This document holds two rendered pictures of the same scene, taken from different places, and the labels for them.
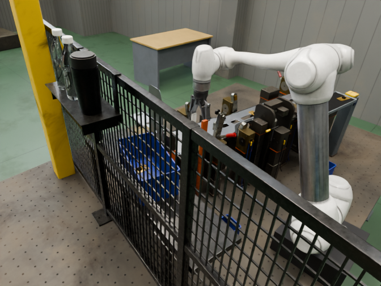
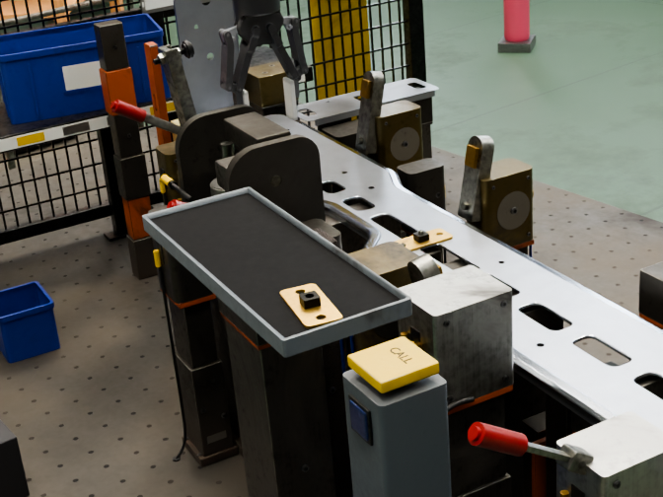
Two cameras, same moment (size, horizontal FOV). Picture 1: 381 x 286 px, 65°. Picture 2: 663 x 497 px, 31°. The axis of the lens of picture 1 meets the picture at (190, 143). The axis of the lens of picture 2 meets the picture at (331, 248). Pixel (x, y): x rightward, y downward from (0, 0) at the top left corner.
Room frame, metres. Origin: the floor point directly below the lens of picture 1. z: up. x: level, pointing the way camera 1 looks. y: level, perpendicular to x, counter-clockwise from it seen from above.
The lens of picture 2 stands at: (1.90, -1.88, 1.68)
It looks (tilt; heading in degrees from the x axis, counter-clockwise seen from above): 25 degrees down; 103
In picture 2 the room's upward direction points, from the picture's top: 5 degrees counter-clockwise
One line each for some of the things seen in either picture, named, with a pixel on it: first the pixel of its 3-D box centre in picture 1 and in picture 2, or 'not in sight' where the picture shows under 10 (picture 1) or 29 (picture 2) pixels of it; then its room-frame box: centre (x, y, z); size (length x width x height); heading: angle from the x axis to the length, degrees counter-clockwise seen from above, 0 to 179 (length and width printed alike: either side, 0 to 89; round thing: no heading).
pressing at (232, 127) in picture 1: (255, 113); (434, 248); (1.72, -0.41, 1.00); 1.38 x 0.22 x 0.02; 129
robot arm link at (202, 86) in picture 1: (201, 83); not in sight; (1.40, -0.04, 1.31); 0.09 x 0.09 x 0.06
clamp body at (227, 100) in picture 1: (225, 121); (508, 272); (1.81, -0.23, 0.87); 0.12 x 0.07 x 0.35; 39
